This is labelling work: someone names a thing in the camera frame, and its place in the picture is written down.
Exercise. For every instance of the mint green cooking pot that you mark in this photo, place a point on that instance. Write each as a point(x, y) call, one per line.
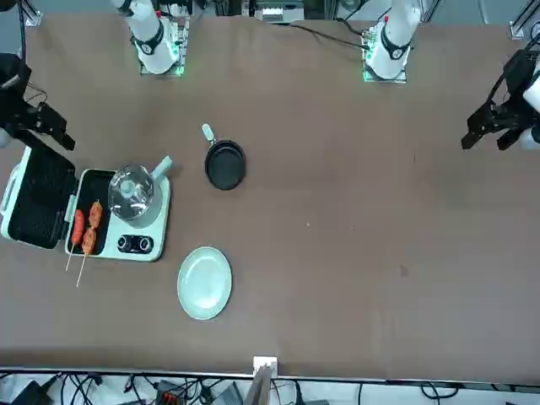
point(162, 166)

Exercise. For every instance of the mint green plate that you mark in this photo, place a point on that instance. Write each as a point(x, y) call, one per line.
point(204, 282)

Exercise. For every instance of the silver black control knob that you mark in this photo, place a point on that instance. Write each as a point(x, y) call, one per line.
point(125, 244)
point(144, 244)

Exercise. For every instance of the black box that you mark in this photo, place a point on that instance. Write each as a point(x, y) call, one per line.
point(29, 392)

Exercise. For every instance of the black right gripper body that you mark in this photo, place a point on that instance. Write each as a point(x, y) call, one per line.
point(14, 97)

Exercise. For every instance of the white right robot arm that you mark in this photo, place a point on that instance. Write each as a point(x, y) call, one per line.
point(147, 29)

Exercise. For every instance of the glass pot lid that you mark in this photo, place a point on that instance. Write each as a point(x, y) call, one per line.
point(131, 192)

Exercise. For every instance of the grey power brick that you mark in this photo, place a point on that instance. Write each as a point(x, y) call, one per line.
point(228, 394)

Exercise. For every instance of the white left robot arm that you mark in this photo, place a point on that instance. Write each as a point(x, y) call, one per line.
point(394, 38)

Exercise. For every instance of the aluminium corner bracket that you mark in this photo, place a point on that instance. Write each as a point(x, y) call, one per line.
point(525, 25)
point(34, 12)

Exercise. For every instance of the grilled meat skewer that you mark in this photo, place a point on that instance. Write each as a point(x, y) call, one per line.
point(89, 240)

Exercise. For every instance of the white camera bracket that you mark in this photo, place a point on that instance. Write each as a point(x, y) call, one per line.
point(266, 362)

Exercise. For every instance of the aluminium profile post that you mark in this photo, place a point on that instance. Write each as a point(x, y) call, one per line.
point(258, 388)

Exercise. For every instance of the mint green multifunctional cooking machine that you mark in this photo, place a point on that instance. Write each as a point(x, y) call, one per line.
point(162, 236)

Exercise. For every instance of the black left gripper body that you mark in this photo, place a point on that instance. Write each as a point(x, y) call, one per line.
point(516, 80)

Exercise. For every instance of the red sausage skewer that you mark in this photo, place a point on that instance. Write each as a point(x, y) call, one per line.
point(78, 225)

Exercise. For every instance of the table edge frame rail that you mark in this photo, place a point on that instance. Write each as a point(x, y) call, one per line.
point(126, 373)

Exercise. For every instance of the black device with orange connectors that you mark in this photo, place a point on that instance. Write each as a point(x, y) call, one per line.
point(169, 396)

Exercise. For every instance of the small black frying pan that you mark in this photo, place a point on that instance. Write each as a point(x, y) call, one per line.
point(223, 166)

